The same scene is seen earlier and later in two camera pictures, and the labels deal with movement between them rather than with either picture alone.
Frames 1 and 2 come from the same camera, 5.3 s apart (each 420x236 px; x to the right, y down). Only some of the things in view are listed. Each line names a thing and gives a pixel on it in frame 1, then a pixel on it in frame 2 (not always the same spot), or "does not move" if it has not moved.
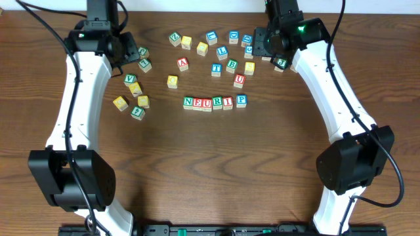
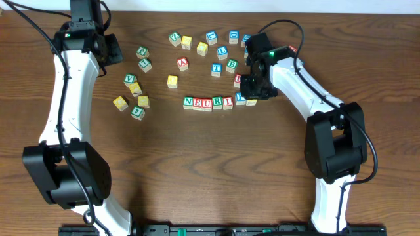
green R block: (217, 103) does not move
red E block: (197, 104) does not move
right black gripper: (260, 42) -> (253, 89)
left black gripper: (130, 48) -> (111, 50)
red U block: (207, 105) does not move
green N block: (188, 103) does not move
